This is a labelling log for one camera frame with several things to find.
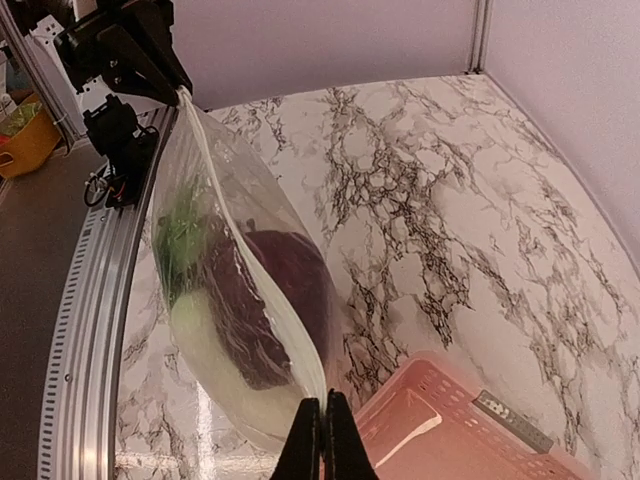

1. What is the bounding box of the dark maroon knitted beet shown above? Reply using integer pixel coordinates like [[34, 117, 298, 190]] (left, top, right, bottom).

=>
[[201, 230, 334, 390]]

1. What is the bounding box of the right aluminium frame post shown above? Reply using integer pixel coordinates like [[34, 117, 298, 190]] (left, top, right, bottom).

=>
[[465, 0, 494, 75]]

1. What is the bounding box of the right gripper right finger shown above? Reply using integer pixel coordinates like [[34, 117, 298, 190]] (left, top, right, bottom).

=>
[[324, 390, 378, 480]]

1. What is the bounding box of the white knitted radish with leaves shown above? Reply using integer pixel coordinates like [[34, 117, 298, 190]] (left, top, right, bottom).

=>
[[152, 187, 209, 306]]

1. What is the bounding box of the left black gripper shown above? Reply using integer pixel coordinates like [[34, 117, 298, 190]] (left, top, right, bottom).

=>
[[54, 1, 193, 106]]

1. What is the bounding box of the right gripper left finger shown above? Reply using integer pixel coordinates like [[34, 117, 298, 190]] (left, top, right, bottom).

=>
[[270, 398, 320, 480]]

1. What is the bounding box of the yellow plastic tub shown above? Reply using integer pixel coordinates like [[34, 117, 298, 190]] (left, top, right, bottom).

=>
[[1, 93, 61, 179]]

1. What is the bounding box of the white knitted radish front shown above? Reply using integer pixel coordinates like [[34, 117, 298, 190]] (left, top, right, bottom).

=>
[[169, 291, 303, 452]]

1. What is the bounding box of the front aluminium table rail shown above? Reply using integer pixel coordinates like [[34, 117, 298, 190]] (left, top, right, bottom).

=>
[[36, 107, 176, 479]]

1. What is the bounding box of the pink plastic basket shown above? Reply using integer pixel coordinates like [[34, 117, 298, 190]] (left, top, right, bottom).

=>
[[356, 351, 593, 479]]

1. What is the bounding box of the clear polka dot zip bag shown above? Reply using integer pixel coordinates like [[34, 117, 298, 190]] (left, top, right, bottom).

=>
[[151, 87, 340, 451]]

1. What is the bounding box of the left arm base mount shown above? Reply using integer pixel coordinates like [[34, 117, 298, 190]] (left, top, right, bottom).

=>
[[83, 94, 159, 208]]

